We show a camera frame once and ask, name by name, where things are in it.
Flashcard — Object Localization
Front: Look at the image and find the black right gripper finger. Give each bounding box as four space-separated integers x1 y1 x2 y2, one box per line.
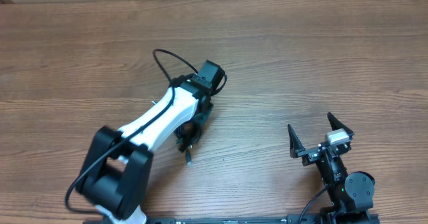
327 112 354 138
288 124 305 158

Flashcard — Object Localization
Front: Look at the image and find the black cable bundle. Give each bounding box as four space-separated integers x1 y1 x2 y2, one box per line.
174 120 203 167

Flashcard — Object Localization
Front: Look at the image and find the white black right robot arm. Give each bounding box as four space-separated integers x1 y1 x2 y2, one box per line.
286 112 380 224

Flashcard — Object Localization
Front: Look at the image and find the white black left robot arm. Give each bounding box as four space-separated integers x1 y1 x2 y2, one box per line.
71 60 227 223

